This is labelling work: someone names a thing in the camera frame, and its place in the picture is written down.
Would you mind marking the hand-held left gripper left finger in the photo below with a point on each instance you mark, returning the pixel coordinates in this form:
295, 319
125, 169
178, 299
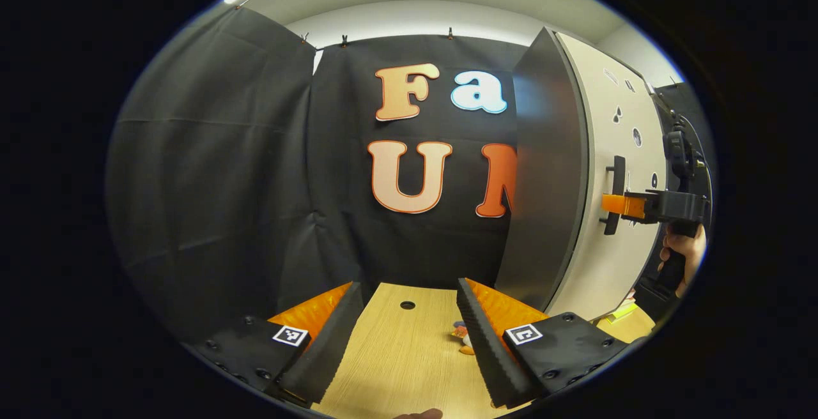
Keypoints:
335, 342

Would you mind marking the cream cabinet door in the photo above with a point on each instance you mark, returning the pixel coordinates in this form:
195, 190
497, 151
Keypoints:
607, 266

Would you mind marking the yellow green object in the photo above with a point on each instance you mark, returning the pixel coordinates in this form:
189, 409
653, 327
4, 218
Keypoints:
618, 312

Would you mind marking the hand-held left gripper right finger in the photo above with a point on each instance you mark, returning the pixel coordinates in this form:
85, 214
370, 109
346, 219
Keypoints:
486, 349

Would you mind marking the black backdrop cloth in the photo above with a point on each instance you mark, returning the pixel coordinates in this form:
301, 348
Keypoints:
223, 182

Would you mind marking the penguin plush toy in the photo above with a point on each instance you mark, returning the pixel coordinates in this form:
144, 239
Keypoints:
463, 337

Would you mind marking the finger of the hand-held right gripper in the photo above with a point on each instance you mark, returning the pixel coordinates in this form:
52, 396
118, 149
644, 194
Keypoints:
623, 205

